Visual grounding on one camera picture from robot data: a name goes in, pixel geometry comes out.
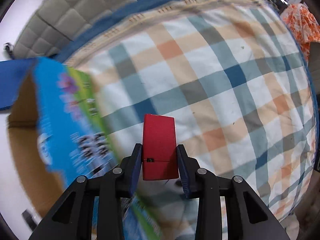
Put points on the red rectangular box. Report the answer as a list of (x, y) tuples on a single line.
[(159, 148)]

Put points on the blue printed cardboard box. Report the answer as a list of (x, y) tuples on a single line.
[(57, 134)]

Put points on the blue cloth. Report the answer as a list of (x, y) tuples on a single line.
[(13, 75)]

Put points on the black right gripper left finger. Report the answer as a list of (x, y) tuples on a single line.
[(71, 217)]

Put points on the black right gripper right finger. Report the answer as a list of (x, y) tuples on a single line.
[(247, 215)]

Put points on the orange floral cloth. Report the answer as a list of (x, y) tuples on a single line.
[(302, 25)]

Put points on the plaid checkered blanket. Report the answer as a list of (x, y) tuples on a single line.
[(228, 71)]

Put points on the grey tufted sofa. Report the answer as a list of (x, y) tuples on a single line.
[(58, 22)]

